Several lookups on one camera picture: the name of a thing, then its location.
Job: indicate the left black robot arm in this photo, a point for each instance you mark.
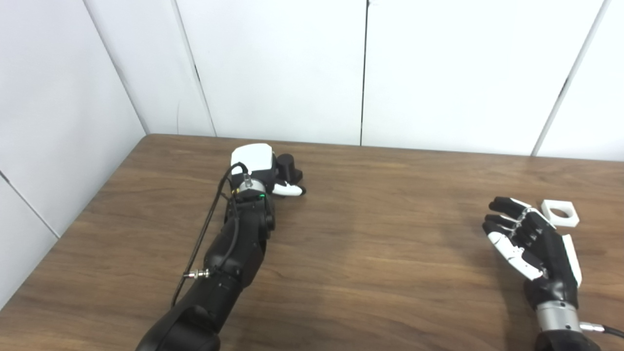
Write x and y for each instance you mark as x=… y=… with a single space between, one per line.
x=234 y=263

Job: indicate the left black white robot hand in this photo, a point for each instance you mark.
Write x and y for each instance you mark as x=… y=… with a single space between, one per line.
x=253 y=156

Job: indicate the black peg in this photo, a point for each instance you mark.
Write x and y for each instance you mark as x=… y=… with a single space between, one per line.
x=286 y=165

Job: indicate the white square piece with hole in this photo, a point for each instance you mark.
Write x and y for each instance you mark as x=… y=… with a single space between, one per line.
x=568 y=220

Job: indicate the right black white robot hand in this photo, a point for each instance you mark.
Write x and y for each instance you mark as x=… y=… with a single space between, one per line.
x=551 y=253

